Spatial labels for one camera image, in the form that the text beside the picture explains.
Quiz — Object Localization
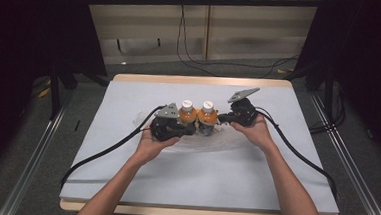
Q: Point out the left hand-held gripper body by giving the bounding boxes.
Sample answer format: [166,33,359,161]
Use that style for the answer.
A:
[148,101,188,144]

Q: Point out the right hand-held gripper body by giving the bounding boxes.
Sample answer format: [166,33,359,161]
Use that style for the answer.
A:
[226,86,261,128]

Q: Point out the orange drink bottle white cap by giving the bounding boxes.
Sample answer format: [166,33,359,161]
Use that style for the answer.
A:
[176,99,200,127]
[196,100,220,137]

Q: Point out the clear plastic bag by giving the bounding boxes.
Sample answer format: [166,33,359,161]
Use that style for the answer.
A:
[132,109,247,158]

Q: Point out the person's left hand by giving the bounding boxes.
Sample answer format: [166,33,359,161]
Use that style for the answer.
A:
[134,130,181,170]

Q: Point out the person's right hand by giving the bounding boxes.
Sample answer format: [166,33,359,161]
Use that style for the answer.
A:
[228,112,279,155]

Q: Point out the wooden table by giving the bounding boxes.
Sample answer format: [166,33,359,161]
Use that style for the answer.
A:
[59,67,349,215]

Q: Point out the white table mat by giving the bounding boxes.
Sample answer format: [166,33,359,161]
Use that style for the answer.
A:
[60,74,348,215]

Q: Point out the black stand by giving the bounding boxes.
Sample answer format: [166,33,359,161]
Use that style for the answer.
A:
[46,62,80,122]

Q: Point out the black horizontal bar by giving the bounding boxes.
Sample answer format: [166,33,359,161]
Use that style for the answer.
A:
[84,0,321,19]

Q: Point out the yellow tape strip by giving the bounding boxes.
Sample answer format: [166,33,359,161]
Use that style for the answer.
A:
[38,86,52,99]

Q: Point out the dark curtain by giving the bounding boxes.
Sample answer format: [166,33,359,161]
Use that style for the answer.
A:
[288,0,381,167]
[0,0,113,196]

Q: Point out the right hand-held gripper cable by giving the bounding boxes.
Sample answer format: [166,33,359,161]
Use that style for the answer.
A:
[249,105,345,202]

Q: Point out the black hanging cable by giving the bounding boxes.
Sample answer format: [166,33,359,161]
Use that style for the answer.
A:
[175,5,302,82]

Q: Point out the black floor cables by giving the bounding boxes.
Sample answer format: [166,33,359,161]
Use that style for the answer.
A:
[308,81,348,136]

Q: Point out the metal floor rail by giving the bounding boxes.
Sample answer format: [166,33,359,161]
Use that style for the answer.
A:
[0,89,73,215]
[301,91,381,215]

